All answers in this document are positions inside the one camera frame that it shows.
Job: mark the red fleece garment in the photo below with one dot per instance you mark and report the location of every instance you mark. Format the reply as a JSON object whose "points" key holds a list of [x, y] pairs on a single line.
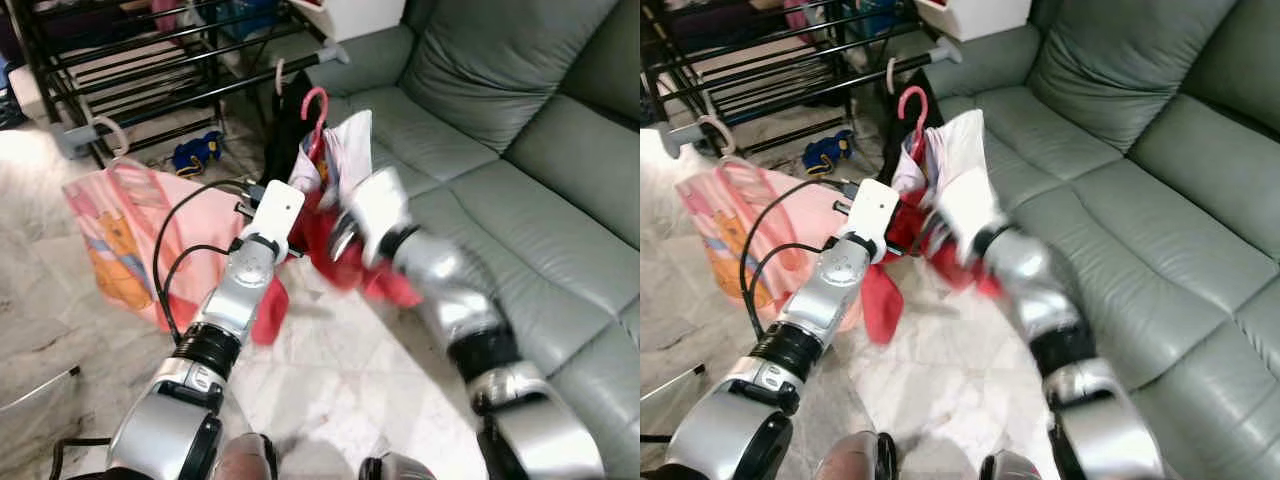
{"points": [[880, 310], [320, 240]]}

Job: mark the red plastic clothes hanger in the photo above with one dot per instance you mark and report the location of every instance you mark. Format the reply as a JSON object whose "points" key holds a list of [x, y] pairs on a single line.
{"points": [[325, 110], [923, 108]]}

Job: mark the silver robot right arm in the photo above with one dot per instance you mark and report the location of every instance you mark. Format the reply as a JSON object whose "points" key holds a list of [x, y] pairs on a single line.
{"points": [[1050, 300], [450, 300]]}

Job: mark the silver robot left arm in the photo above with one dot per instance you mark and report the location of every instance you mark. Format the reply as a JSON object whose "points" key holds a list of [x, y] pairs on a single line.
{"points": [[830, 300], [225, 300]]}

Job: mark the cream plastic clothes hanger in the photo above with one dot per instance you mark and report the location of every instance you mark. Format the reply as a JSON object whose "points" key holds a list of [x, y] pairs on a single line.
{"points": [[733, 135], [127, 135], [890, 75], [280, 75]]}

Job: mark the pink printed garment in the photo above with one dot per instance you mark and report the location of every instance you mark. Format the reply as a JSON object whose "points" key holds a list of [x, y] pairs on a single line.
{"points": [[730, 230], [120, 230]]}

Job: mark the grey green leather sofa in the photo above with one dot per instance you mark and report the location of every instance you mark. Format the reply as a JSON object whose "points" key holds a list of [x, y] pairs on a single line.
{"points": [[520, 230], [1150, 230]]}

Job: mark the thin metal rod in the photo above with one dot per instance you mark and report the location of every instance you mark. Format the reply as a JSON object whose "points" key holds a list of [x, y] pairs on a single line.
{"points": [[672, 385], [40, 387]]}

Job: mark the blue yellow shoes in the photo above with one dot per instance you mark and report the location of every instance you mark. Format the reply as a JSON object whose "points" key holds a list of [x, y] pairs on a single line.
{"points": [[197, 152], [830, 152]]}

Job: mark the grey green leather cushion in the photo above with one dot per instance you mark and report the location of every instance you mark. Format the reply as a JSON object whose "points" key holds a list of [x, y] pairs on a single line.
{"points": [[500, 70], [1130, 70]]}

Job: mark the black metal clothes rack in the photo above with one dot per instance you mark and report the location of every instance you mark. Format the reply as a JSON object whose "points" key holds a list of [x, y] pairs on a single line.
{"points": [[820, 92], [200, 95]]}

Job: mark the plain black garment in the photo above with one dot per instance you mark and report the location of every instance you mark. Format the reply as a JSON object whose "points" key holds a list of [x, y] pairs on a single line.
{"points": [[285, 130], [895, 125]]}

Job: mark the grey robot left leg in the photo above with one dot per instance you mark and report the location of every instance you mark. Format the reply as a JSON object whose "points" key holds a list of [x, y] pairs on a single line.
{"points": [[245, 458], [850, 458]]}

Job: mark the grey robot leg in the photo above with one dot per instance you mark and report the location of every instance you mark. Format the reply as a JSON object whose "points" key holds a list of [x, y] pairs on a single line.
{"points": [[395, 467], [245, 458], [850, 458], [1012, 467]]}

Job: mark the grey robot right leg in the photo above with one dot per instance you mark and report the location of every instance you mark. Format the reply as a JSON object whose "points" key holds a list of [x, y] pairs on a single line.
{"points": [[395, 467], [1012, 467]]}

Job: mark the white storage box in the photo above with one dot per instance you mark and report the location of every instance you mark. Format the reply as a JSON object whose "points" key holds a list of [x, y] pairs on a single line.
{"points": [[345, 15], [975, 15]]}

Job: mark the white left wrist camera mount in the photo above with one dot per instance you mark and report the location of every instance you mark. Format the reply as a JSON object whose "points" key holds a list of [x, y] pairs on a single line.
{"points": [[872, 215], [275, 210]]}

